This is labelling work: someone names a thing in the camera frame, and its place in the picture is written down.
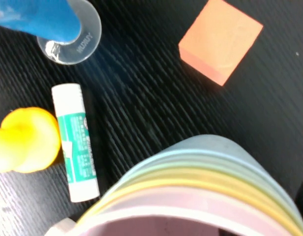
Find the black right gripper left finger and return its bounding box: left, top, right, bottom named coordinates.
left=217, top=228, right=243, bottom=236

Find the yellow plastic cup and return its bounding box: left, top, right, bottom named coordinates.
left=76, top=167, right=303, bottom=236

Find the pink plastic cup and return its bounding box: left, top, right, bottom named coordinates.
left=75, top=188, right=297, bottom=236

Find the green plastic cup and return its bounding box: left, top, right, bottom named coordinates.
left=92, top=157, right=303, bottom=236

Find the light blue plastic cup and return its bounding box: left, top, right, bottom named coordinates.
left=102, top=134, right=303, bottom=236

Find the white foam cube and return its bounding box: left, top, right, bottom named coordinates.
left=44, top=217, right=77, bottom=236

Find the orange cube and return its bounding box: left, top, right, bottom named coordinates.
left=178, top=0, right=264, bottom=87

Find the white green glue stick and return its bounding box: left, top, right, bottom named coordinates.
left=51, top=83, right=100, bottom=203

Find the yellow rubber duck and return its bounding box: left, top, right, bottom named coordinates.
left=0, top=107, right=61, bottom=173

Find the blue taped conical measuring cup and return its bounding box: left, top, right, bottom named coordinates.
left=0, top=0, right=102, bottom=66

